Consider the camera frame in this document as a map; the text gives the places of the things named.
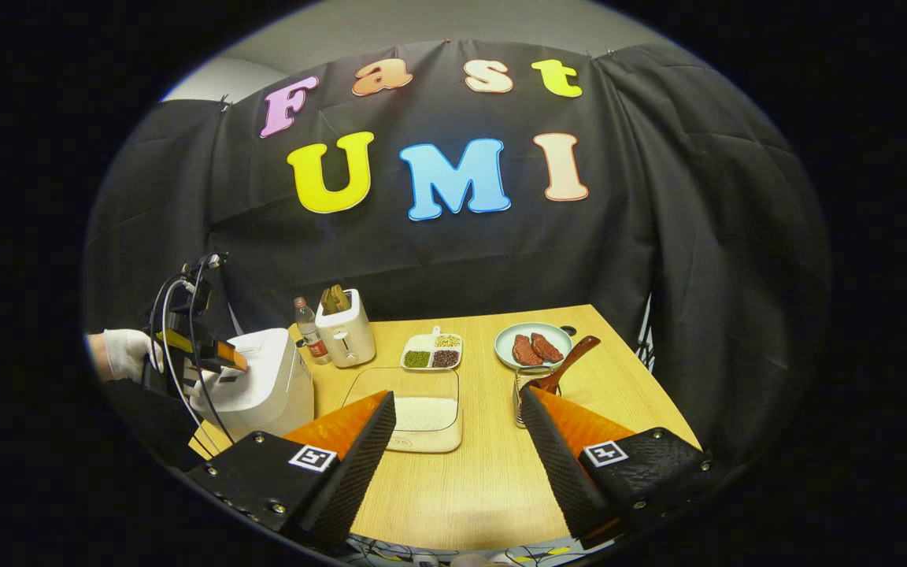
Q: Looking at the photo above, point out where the red meat piece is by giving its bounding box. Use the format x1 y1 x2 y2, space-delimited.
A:
531 332 565 364
512 335 545 367

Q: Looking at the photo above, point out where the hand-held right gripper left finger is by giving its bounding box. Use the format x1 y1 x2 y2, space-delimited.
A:
186 390 398 550

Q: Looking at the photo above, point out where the white toaster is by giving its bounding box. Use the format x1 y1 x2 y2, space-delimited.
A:
316 290 376 368

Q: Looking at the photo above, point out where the clear plastic water bottle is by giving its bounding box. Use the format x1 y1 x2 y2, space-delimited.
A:
294 297 332 365

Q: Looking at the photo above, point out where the brown wooden spoon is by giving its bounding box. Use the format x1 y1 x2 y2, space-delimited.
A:
536 335 602 395

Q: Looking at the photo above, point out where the black backdrop cloth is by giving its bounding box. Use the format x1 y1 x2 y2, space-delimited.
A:
82 39 832 473

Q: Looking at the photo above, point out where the white rice cooker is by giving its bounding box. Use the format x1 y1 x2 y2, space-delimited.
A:
190 328 317 442

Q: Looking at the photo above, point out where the clear rice container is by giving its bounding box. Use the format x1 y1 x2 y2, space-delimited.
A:
342 366 464 454

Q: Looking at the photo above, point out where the metal wire chopstick holder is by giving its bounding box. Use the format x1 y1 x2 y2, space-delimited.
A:
513 370 561 428

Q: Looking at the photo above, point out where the white divided grain dish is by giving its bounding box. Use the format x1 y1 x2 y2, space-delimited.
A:
400 327 464 372

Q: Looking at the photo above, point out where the pale green plate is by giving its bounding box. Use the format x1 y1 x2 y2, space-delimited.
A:
494 322 574 371

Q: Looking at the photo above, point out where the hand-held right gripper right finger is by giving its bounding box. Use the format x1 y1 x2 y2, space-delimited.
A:
520 386 726 550

